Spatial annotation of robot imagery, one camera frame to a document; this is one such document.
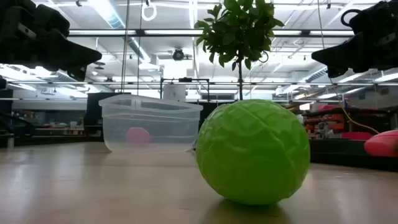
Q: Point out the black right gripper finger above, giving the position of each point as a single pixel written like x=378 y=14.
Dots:
x=334 y=73
x=345 y=54

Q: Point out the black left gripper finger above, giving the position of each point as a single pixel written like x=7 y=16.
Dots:
x=79 y=73
x=68 y=54

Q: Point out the red toy tomato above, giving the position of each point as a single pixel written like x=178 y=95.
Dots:
x=138 y=137

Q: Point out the orange toy produce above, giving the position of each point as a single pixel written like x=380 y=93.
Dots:
x=384 y=144

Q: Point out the light green toy cabbage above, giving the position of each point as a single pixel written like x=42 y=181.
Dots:
x=253 y=152

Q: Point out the clear plastic tupperware container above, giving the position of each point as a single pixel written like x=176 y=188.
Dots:
x=174 y=124

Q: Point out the black monitor screen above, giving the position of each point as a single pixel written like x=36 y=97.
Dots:
x=92 y=115

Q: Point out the shelf with red bins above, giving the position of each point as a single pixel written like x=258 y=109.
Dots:
x=329 y=119

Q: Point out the background wooden workbench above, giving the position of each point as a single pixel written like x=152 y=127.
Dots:
x=53 y=129

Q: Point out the white cylindrical container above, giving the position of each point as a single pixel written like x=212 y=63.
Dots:
x=174 y=92

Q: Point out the black round ceiling fixture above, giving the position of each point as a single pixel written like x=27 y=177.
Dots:
x=178 y=54

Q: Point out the green leafy potted plant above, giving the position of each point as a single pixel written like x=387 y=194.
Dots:
x=239 y=28

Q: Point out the black metal stand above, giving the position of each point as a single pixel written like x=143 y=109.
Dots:
x=185 y=79

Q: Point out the silver ventilation duct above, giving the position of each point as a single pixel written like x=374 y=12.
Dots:
x=113 y=20

